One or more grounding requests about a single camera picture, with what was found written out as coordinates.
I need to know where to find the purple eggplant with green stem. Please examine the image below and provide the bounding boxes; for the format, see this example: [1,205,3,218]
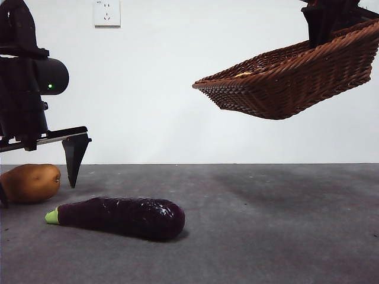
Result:
[44,196,186,243]

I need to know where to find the brown woven wicker basket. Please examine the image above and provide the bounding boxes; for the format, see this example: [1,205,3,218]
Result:
[191,18,379,121]

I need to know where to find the white wall socket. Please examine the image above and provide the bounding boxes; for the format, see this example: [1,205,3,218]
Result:
[94,0,121,29]

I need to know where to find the brown potato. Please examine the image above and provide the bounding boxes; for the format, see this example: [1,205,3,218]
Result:
[0,164,62,204]

